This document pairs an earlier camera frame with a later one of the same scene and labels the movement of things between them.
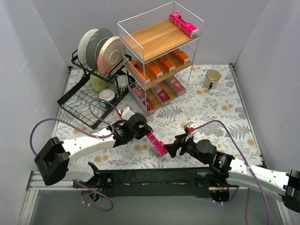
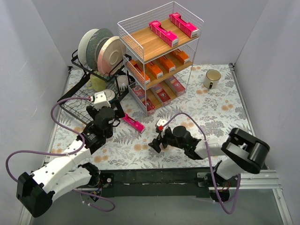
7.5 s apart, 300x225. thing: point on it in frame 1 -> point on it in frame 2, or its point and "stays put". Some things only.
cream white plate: [82, 48] stays put
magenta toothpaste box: [189, 28] stays put
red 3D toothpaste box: [176, 86] stays put
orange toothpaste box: [144, 77] stays put
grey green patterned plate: [94, 44] stays put
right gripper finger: [183, 150] -> [167, 136]
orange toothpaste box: [181, 56] stays put
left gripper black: [144, 130] -> [118, 108]
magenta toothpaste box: [158, 144] -> [168, 36]
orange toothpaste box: [155, 70] stays put
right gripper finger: [174, 147] -> [155, 144]
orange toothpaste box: [168, 64] stays put
